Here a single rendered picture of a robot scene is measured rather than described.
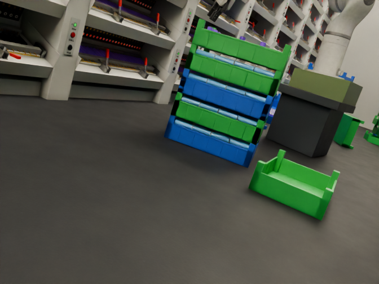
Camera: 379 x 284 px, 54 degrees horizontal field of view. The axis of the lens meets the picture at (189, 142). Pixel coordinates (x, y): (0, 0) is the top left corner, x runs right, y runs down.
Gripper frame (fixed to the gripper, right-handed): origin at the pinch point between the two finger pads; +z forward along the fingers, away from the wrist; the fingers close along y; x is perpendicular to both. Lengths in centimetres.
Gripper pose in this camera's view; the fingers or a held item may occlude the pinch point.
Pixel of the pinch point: (213, 14)
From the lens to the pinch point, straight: 174.4
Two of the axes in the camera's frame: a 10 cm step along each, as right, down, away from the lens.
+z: -5.6, 7.0, 4.5
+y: -2.1, -6.4, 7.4
